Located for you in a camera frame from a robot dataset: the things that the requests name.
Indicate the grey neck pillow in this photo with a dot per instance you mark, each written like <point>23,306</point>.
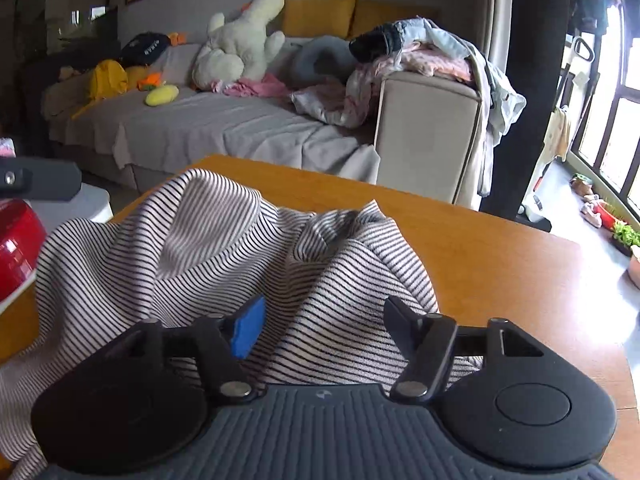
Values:
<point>321,59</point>

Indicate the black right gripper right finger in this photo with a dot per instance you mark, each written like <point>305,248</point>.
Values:
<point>427,343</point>

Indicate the white side table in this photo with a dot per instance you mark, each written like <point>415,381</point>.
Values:
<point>91,203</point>

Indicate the pink cloth on sofa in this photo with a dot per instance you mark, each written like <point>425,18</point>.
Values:
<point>268,87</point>

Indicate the green leafy plant tray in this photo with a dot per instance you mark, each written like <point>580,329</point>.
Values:
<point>624,237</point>

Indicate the glass fish tank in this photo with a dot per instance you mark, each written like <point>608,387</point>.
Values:
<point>52,26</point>

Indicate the pile of clothes on armrest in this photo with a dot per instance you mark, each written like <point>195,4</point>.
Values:
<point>419,45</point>

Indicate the red glossy bowl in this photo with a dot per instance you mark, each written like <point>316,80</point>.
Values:
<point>22,235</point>

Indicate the black cap with lettering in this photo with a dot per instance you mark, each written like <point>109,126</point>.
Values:
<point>144,49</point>

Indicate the striped white black garment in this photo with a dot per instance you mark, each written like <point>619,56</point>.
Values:
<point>203,244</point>

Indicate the yellow cushion left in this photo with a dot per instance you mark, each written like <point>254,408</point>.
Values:
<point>316,18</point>

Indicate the yellow cushion right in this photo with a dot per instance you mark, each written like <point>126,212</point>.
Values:
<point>371,13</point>

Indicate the beige sofa with grey cover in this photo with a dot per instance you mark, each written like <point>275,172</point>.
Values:
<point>422,137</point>

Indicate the crumpled light blanket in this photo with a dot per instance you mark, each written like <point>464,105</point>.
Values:
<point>334,104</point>

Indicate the yellow duck plush toy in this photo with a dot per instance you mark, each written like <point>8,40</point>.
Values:
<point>109,80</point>

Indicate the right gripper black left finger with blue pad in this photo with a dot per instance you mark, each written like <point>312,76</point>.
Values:
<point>221,346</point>

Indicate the yellow oval plush toy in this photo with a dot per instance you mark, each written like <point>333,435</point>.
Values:
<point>162,95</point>

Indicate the yellow cushion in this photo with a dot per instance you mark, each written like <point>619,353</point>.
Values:
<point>371,13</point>
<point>316,18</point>

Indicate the white plush duck toy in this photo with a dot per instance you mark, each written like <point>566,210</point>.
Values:
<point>240,49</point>

